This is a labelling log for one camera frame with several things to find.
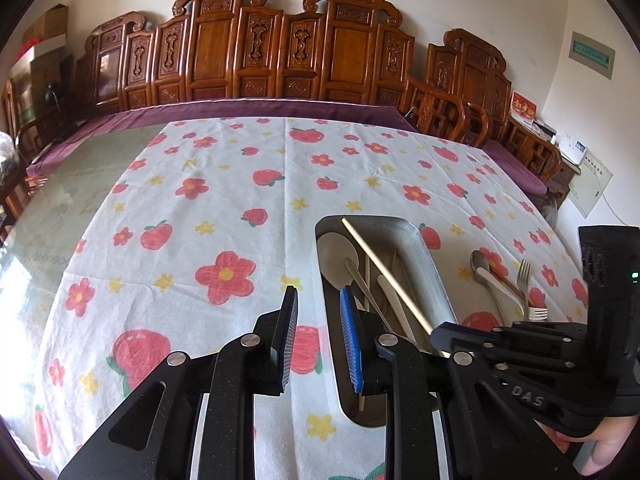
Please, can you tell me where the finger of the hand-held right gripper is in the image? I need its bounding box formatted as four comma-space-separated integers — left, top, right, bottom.
431, 322, 594, 349
433, 336, 594, 376

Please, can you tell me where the purple armchair cushion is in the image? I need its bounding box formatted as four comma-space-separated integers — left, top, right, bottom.
482, 138, 549, 196

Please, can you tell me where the rectangular metal tray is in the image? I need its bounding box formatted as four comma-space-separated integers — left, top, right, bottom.
314, 214, 460, 430

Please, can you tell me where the wooden side table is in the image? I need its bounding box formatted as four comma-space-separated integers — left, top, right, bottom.
547, 149, 584, 207

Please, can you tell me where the cream plastic fork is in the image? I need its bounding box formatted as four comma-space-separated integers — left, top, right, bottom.
476, 266, 549, 323

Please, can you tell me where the white wall cover panel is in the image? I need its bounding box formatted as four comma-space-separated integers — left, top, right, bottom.
569, 152, 614, 219

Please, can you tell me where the brown cardboard box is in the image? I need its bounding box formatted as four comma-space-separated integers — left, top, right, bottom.
22, 3, 70, 51

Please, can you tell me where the wooden chopstick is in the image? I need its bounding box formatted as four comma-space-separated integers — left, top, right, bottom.
357, 252, 374, 410
341, 217, 435, 336

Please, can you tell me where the white wall cable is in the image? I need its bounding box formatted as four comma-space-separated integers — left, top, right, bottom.
597, 187, 634, 229

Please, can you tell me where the strawberry print tablecloth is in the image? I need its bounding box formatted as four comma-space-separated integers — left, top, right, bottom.
30, 116, 594, 480

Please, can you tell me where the rose gold handled utensil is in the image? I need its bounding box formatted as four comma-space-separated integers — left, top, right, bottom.
490, 267, 527, 307

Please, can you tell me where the person's right hand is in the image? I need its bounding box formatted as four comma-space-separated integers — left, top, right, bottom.
542, 402, 640, 479

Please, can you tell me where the large metal spoon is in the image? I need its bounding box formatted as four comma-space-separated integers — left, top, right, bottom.
469, 248, 508, 323

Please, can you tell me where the carved wooden armchair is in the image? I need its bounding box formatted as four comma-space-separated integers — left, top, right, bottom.
427, 28, 564, 197

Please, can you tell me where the small cream plastic spoon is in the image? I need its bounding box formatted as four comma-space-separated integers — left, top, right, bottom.
376, 274, 418, 343

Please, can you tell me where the wooden chair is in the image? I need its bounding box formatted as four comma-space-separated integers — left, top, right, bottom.
0, 79, 47, 222

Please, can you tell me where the white plastic bag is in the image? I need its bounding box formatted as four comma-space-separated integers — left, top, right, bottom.
0, 132, 24, 181

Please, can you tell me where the large cream plastic spoon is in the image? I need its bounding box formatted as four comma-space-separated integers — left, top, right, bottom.
319, 232, 360, 291

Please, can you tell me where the metal fork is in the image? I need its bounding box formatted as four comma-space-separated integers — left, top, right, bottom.
516, 258, 533, 311

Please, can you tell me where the white router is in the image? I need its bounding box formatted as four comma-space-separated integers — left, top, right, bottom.
557, 132, 591, 164

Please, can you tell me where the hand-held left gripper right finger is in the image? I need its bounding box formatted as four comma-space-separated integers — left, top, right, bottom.
339, 287, 551, 480

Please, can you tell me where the carved wooden sofa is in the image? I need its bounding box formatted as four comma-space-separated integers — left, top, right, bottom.
75, 0, 472, 142

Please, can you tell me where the purple sofa cushion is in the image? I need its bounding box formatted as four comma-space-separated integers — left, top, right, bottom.
25, 97, 422, 179

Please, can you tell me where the red desk card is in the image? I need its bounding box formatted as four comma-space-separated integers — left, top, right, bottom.
508, 90, 539, 129

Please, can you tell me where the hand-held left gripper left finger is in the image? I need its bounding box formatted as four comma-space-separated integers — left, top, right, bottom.
57, 286, 300, 480

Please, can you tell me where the grey wall panel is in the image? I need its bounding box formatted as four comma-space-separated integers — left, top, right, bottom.
567, 31, 616, 80

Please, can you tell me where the white box with red contents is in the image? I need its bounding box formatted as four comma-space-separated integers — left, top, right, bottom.
9, 37, 69, 69

